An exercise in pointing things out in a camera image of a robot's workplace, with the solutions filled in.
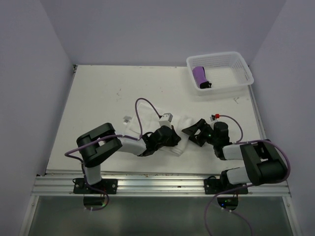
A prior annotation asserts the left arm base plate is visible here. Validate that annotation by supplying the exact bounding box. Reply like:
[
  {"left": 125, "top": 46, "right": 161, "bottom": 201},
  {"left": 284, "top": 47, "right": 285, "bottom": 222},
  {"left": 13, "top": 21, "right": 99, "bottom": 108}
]
[{"left": 72, "top": 178, "right": 118, "bottom": 194}]

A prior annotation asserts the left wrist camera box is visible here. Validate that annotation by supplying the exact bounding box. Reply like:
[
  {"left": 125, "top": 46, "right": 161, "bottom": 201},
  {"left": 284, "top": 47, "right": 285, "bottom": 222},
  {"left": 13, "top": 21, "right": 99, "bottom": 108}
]
[{"left": 158, "top": 113, "right": 173, "bottom": 129}]

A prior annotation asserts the purple microfiber towel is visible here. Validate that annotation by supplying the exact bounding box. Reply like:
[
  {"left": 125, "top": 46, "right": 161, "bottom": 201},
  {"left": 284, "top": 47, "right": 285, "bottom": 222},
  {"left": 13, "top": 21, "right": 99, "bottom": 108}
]
[{"left": 192, "top": 66, "right": 212, "bottom": 89}]

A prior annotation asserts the white perforated plastic basket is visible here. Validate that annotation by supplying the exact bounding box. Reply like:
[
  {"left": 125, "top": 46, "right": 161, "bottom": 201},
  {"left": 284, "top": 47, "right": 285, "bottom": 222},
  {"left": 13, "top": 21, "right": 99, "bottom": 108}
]
[{"left": 186, "top": 51, "right": 254, "bottom": 96}]

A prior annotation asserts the aluminium mounting rail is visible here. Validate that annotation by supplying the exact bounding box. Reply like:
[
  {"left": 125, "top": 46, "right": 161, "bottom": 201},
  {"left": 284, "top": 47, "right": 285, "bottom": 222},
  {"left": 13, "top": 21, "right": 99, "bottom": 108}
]
[{"left": 31, "top": 172, "right": 291, "bottom": 197}]

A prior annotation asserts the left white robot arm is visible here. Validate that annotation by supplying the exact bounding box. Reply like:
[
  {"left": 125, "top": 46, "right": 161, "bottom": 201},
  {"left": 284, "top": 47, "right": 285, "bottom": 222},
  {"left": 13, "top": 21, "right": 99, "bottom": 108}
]
[{"left": 76, "top": 123, "right": 181, "bottom": 193}]

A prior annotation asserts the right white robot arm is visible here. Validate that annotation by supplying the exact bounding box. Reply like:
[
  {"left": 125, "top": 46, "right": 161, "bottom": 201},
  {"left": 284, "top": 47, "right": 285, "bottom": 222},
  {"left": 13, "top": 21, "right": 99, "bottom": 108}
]
[{"left": 182, "top": 118, "right": 290, "bottom": 193}]

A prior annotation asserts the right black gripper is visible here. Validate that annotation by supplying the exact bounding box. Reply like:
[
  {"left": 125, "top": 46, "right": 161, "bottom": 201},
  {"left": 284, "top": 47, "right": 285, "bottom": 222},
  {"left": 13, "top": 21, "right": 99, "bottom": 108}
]
[{"left": 182, "top": 118, "right": 218, "bottom": 147}]

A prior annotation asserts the white towel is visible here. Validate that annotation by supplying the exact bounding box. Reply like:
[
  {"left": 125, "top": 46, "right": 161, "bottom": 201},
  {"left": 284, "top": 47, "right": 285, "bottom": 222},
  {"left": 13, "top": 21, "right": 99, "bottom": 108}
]
[{"left": 125, "top": 101, "right": 193, "bottom": 156}]

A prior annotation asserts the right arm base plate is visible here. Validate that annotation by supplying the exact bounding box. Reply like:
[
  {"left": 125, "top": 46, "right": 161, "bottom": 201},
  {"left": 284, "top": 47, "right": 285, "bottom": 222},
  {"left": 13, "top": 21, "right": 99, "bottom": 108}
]
[{"left": 203, "top": 176, "right": 249, "bottom": 195}]

